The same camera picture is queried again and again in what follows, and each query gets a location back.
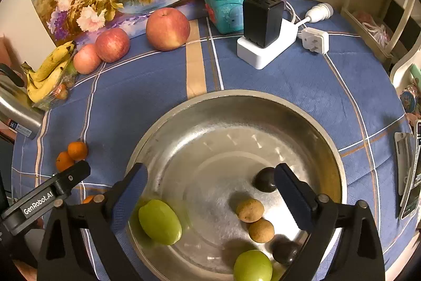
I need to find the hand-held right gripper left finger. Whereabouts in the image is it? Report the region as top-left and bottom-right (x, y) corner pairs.
(37, 163), (149, 281)

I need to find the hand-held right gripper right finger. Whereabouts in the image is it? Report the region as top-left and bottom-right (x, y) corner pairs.
(274, 163), (385, 281)

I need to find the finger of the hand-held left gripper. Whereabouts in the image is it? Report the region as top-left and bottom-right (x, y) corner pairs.
(52, 160), (91, 198)

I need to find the dark plum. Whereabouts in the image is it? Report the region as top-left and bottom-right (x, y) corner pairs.
(253, 167), (278, 193)
(272, 240), (300, 265)

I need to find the green jujube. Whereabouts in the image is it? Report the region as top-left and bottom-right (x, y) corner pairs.
(138, 199), (182, 245)
(233, 250), (273, 281)

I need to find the brown longan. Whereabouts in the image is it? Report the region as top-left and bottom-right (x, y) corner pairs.
(248, 218), (275, 244)
(236, 198), (264, 223)

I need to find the round metal basin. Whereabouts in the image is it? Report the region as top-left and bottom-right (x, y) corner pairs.
(125, 89), (348, 281)

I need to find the stainless steel thermos jug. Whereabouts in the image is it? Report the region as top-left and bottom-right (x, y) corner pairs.
(0, 64), (45, 141)

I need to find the clear plastic tray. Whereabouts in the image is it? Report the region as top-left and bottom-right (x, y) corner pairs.
(33, 59), (80, 111)

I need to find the yellow banana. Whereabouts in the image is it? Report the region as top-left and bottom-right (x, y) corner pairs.
(22, 60), (71, 104)
(33, 41), (76, 82)

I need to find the blue plaid tablecloth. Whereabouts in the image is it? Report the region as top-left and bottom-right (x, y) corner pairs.
(11, 0), (415, 281)

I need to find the white power strip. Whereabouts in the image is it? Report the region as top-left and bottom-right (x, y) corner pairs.
(237, 19), (297, 70)

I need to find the blue patterned jar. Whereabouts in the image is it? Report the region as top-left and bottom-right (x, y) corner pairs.
(399, 83), (421, 114)

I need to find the white plug adapter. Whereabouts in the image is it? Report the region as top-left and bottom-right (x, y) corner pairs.
(301, 27), (330, 55)

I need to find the large red apple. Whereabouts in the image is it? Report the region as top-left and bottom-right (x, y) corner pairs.
(146, 7), (191, 52)

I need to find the black charger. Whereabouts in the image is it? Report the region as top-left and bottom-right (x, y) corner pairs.
(243, 0), (285, 48)

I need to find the clear plastic bag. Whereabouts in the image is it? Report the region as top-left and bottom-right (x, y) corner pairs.
(357, 13), (393, 45)

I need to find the teal tin box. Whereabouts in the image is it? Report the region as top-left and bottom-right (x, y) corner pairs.
(201, 0), (255, 34)

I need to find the white cable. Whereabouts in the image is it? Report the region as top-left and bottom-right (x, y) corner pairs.
(283, 1), (310, 28)

